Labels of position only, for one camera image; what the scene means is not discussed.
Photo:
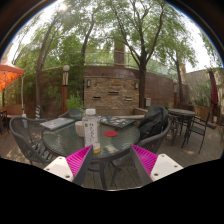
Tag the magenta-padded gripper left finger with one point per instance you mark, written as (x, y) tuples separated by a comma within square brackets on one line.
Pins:
[(76, 160)]

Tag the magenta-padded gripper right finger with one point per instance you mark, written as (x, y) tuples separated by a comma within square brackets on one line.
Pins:
[(144, 159)]

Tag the clear plastic drink bottle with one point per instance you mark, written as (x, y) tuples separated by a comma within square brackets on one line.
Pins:
[(91, 133)]

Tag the white cup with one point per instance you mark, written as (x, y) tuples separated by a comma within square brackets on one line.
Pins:
[(79, 129)]

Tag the black backpack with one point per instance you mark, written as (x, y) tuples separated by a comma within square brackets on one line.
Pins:
[(152, 121)]

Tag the grey laptop with stickers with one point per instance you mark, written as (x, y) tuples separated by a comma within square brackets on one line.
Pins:
[(56, 123)]

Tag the flat round red coaster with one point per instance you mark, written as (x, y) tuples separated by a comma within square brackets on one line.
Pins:
[(111, 133)]

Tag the black metal chair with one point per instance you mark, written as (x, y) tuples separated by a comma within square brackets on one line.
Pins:
[(196, 128), (173, 128)]

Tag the dark book with stickers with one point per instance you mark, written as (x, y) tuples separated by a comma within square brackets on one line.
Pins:
[(117, 122)]

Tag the green plant in teal pot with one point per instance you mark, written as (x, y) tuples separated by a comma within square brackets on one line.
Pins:
[(75, 105)]

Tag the round dark patio table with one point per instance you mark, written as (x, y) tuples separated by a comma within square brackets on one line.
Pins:
[(181, 112)]

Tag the tall tree with dark trunk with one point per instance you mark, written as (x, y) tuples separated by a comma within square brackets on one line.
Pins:
[(142, 86)]

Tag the leaning tree with thin trunk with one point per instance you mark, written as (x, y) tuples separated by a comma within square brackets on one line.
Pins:
[(39, 76)]

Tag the closed maroon patio umbrella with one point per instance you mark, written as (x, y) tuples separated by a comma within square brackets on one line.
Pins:
[(214, 91)]

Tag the orange canopy tent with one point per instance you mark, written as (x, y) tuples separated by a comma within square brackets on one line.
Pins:
[(10, 76)]

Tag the white wall box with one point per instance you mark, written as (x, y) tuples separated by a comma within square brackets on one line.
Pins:
[(148, 102)]

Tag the blue yellow striped post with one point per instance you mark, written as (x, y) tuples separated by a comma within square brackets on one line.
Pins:
[(37, 112)]

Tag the black wall lamp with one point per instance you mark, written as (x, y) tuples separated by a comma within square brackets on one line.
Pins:
[(136, 85), (88, 83)]

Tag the globe lamp post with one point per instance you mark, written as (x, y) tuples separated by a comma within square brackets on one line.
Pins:
[(65, 83)]

